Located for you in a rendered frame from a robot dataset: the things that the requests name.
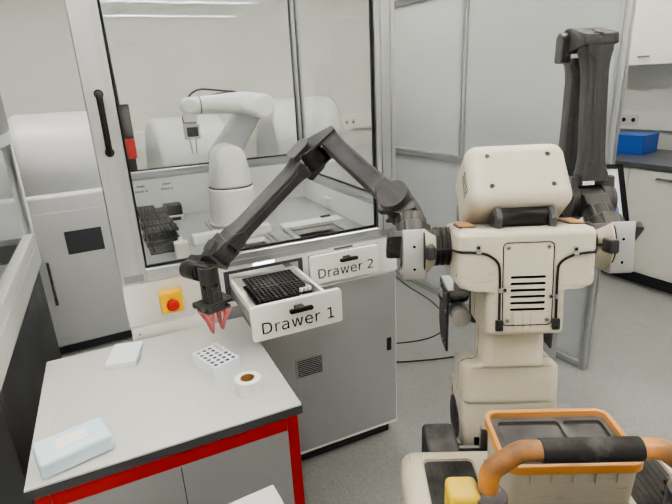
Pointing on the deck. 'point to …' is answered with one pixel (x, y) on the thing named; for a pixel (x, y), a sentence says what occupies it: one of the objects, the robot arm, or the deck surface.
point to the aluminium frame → (91, 17)
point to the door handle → (104, 122)
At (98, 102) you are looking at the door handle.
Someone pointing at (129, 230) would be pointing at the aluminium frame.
